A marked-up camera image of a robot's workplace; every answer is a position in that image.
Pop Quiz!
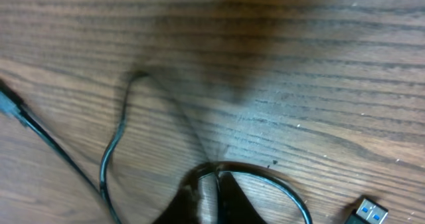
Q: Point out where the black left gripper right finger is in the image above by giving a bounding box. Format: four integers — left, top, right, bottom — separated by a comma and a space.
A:
216, 172, 266, 224

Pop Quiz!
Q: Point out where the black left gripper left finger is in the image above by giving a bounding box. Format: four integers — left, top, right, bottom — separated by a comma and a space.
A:
153, 165, 203, 224

